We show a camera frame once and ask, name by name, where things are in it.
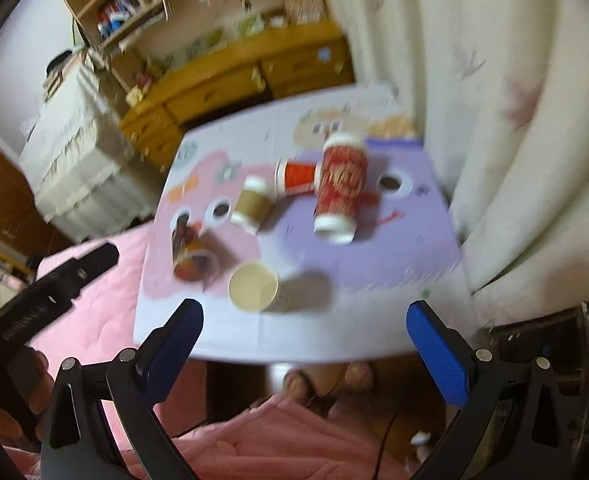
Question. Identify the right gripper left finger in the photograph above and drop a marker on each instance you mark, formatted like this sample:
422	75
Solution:
138	384

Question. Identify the small red paper cup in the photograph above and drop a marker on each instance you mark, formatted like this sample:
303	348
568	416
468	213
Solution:
294	178

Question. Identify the patterned slipper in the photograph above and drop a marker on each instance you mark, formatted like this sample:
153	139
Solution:
359	378
298	387

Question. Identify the brown sleeve paper cup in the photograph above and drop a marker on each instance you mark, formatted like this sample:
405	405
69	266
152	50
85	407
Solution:
254	204

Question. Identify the pink quilted blanket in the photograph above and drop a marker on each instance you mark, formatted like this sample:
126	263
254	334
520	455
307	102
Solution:
101	323

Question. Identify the checkered paper cup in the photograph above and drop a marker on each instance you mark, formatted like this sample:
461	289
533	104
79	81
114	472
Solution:
254	287

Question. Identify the right patterned slipper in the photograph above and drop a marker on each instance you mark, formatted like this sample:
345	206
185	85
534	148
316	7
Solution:
359	378

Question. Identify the white floral curtain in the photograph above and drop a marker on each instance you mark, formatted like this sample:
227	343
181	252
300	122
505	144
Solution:
499	92

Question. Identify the cartoon printed tablecloth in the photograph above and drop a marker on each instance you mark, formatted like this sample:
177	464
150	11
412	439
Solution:
347	303

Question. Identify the left patterned slipper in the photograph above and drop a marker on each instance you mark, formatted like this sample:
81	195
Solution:
298	387

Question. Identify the tall red patterned cup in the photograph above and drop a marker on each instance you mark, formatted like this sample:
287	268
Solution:
338	198

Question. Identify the person left hand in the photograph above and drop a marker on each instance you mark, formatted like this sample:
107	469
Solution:
25	392

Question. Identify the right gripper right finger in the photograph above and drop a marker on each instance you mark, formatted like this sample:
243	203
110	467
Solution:
464	381

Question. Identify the white lace covered furniture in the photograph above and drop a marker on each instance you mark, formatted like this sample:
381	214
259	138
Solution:
87	179

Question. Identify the wooden desk with drawers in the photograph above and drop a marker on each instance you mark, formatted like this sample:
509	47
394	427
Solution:
272	65

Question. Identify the dark clear plastic cup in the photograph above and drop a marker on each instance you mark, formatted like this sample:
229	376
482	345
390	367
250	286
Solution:
192	261

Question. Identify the wooden desk shelf hutch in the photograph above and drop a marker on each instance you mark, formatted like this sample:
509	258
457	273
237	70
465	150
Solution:
128	34

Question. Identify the pink fleece clothing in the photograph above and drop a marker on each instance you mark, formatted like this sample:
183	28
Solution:
283	440

